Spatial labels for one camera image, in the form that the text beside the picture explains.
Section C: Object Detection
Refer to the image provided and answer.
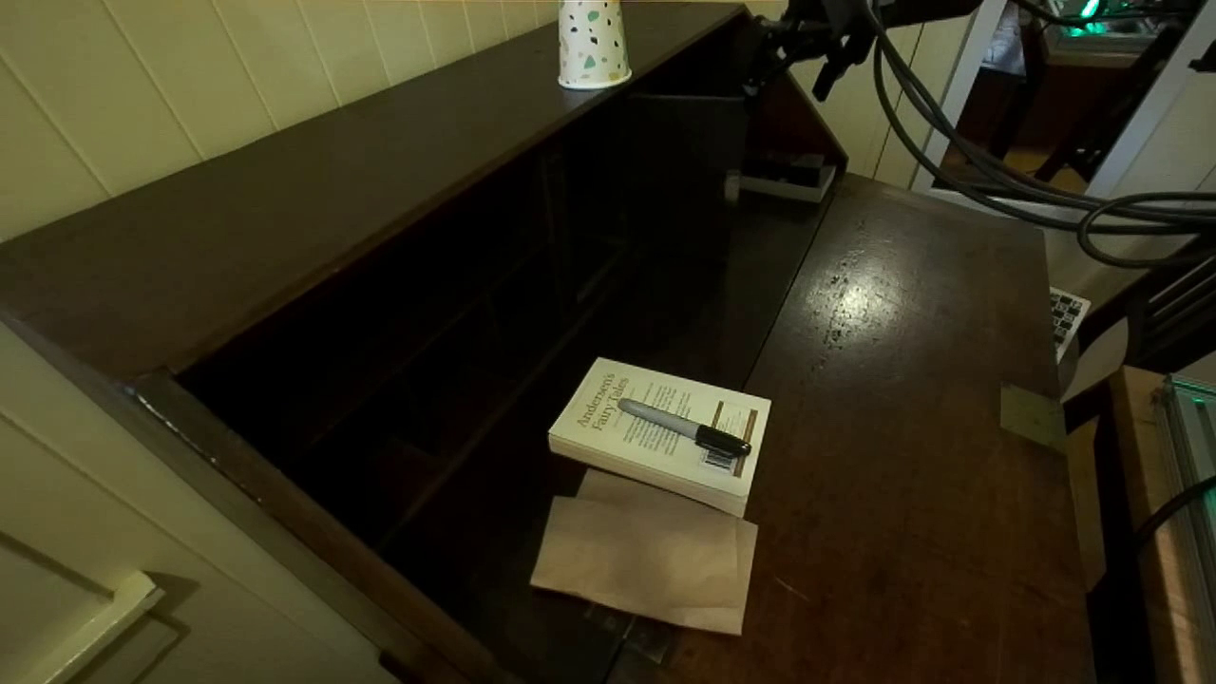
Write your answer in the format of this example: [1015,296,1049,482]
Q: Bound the black grey marker pen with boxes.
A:
[616,396,751,464]

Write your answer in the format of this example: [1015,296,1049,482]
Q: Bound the white book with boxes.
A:
[543,354,776,521]

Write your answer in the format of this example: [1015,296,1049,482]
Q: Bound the light wooden side table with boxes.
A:
[1099,363,1216,684]

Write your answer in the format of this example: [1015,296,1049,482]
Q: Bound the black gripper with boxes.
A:
[755,0,882,107]

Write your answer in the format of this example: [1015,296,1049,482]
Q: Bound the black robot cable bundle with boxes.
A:
[865,0,1216,272]

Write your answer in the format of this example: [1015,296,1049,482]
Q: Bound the white perforated panel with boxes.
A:
[1046,283,1093,363]

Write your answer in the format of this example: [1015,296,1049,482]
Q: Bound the brown paper envelope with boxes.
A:
[529,468,759,638]

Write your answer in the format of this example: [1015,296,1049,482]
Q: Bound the small paper label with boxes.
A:
[994,382,1073,452]

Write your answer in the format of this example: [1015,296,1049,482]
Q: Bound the dark wooden secretary desk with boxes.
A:
[0,0,1099,684]

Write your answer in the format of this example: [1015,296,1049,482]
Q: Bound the white paper cup coloured dots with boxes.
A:
[556,0,633,91]

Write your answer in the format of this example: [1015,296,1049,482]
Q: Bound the thin black base cable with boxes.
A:
[1125,472,1216,549]

